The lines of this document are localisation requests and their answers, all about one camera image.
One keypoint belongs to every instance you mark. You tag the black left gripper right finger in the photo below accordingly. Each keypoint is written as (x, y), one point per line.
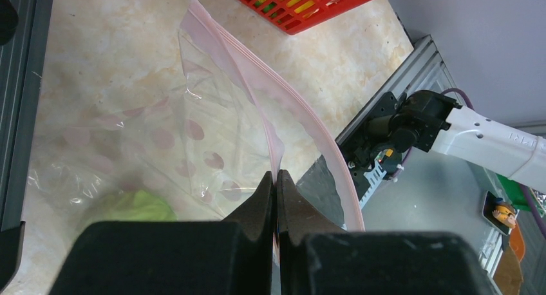
(319, 257)

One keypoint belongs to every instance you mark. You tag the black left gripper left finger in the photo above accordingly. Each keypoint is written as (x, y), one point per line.
(230, 256)

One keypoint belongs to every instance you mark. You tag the green cabbage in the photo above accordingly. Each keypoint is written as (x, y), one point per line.
(135, 206)

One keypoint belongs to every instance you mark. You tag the clear zip top bag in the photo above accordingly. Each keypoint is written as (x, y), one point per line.
(203, 147)

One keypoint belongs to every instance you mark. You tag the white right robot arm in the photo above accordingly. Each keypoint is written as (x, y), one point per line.
(443, 126)

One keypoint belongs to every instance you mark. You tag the small toy figure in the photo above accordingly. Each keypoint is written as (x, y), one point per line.
(505, 214)

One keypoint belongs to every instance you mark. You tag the green storage bin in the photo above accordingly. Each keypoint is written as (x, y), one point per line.
(518, 200)

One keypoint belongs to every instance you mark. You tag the red plastic basket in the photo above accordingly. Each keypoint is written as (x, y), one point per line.
(295, 16)

